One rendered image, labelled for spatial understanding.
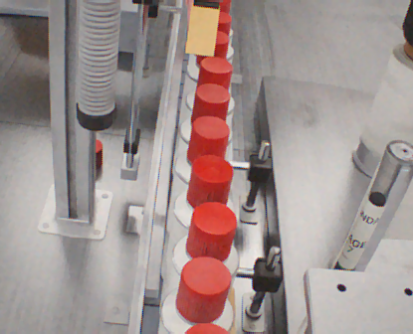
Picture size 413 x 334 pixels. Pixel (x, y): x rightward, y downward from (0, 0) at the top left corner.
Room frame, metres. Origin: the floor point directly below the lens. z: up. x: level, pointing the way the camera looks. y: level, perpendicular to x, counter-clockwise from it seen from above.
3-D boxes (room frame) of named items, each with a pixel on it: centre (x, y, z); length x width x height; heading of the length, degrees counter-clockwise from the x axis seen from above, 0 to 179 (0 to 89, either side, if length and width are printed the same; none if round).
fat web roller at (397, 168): (0.42, -0.19, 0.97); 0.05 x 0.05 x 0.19
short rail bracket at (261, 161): (0.55, -0.07, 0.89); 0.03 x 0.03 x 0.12; 6
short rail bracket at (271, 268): (0.38, -0.07, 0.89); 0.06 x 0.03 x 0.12; 96
